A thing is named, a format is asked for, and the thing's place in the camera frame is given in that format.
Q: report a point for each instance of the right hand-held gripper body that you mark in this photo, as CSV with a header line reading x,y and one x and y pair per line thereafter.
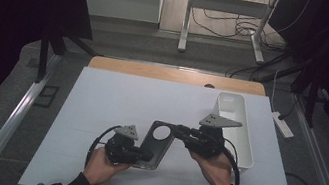
x,y
208,140

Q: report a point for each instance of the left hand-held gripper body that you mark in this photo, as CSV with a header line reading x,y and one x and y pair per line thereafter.
x,y
120,149

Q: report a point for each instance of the grey phone case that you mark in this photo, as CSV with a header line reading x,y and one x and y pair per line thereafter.
x,y
156,148

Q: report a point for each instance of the person's left hand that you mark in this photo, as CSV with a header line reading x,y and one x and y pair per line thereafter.
x,y
102,170

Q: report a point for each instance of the person's right hand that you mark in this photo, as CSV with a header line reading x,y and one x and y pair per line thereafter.
x,y
216,172

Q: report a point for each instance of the white plastic storage box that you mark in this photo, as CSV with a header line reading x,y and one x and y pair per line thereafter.
x,y
243,143

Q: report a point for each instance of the pale blue table board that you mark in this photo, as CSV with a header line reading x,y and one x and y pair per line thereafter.
x,y
111,97

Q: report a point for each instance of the wooden table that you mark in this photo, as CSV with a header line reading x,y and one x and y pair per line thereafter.
x,y
156,71

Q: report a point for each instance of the white power strip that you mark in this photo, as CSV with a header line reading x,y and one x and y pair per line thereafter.
x,y
282,125

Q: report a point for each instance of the black metal stand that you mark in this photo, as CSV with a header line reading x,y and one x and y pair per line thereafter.
x,y
312,97
44,55

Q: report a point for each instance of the black floor socket frame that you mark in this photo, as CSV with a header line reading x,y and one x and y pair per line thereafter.
x,y
47,95

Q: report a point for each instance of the white desk frame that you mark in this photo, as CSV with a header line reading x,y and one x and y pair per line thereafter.
x,y
227,5

